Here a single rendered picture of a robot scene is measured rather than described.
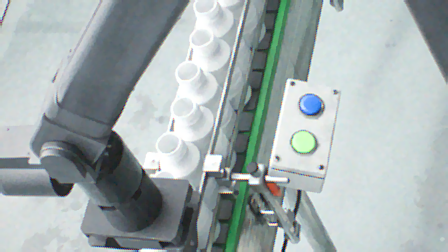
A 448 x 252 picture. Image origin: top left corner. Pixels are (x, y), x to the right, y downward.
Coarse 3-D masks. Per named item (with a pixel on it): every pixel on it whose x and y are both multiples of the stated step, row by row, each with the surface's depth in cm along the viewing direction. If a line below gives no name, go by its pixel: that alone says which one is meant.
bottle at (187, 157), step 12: (168, 132) 149; (156, 144) 149; (168, 144) 151; (180, 144) 148; (192, 144) 153; (168, 156) 148; (180, 156) 149; (192, 156) 151; (168, 168) 151; (180, 168) 150; (192, 168) 151; (192, 180) 152; (216, 192) 158
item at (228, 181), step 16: (336, 0) 188; (208, 160) 151; (224, 160) 152; (208, 176) 152; (224, 176) 153; (240, 176) 153; (256, 176) 150; (224, 192) 156; (256, 192) 153; (272, 192) 154; (256, 208) 165; (272, 208) 159; (288, 208) 165; (272, 224) 169; (288, 224) 163
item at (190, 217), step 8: (192, 200) 107; (200, 200) 107; (192, 208) 106; (184, 216) 105; (192, 216) 105; (184, 224) 105; (192, 224) 105; (184, 232) 105; (192, 232) 105; (120, 240) 104; (128, 240) 104; (136, 240) 104; (144, 240) 103; (184, 240) 104; (192, 240) 111; (136, 248) 105; (144, 248) 105; (152, 248) 105; (160, 248) 104; (168, 248) 104; (176, 248) 104; (184, 248) 104; (192, 248) 110
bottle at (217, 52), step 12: (192, 36) 157; (204, 36) 159; (204, 48) 156; (216, 48) 157; (228, 48) 160; (204, 60) 158; (216, 60) 158; (228, 60) 159; (216, 72) 159; (240, 72) 164; (240, 84) 164; (228, 96) 165; (240, 96) 166
